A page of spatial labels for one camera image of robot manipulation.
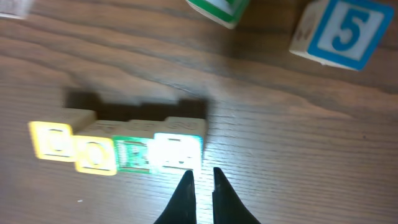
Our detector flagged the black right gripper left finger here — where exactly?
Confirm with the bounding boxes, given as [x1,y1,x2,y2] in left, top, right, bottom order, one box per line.
[154,170,197,224]

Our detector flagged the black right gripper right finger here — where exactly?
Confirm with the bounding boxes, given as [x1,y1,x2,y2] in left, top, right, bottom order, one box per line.
[212,167,261,224]

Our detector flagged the blue L letter block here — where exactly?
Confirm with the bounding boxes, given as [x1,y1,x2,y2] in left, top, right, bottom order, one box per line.
[150,116,207,174]

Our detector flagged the green R letter block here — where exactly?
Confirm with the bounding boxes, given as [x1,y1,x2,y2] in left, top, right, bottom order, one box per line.
[112,119,162,174]

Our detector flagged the yellow O letter block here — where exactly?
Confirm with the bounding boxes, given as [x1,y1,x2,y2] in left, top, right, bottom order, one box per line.
[73,120,125,176]

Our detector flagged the yellow C letter block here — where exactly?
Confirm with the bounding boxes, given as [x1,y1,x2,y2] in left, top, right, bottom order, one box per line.
[28,108,98,163]

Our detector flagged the green B letter block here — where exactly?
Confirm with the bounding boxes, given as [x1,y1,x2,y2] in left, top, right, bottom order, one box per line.
[186,0,250,29]

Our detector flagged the blue 5 number block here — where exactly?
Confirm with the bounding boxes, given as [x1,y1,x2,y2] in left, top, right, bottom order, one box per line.
[289,0,394,71]

